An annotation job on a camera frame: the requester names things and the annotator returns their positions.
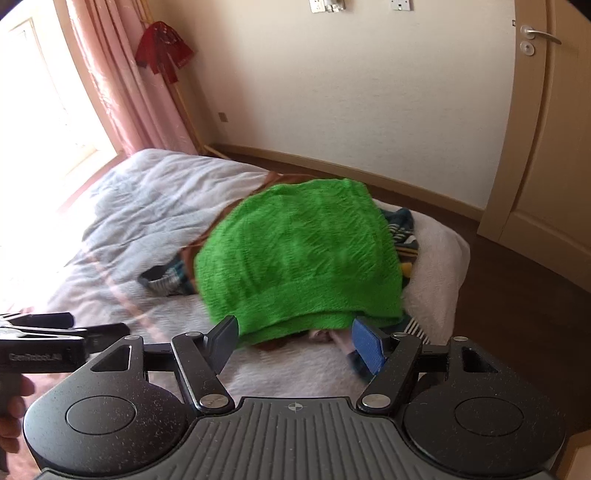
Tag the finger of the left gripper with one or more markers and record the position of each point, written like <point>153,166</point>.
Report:
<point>98,338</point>
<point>47,320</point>

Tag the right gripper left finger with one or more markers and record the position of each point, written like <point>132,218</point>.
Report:
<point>200,358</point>

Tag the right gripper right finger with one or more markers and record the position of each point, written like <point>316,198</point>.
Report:
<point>392,360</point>

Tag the green knitted sweater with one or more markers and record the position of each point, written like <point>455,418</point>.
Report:
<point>300,258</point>

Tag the person's left hand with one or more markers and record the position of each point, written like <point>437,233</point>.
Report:
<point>10,428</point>

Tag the pile of mixed clothes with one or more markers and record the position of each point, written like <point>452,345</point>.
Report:
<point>404,239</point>

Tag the beige wooden door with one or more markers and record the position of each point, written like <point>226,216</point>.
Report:
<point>539,206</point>

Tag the pink curtain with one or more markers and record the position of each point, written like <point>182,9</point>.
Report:
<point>136,100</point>

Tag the red cloth on hook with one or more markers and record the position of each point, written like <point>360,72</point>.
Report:
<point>163,51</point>

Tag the white wall switch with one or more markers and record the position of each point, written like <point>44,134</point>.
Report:
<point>401,5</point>

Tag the silver door handle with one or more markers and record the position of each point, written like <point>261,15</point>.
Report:
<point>529,34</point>

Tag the white wall socket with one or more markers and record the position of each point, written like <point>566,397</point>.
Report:
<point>327,6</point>

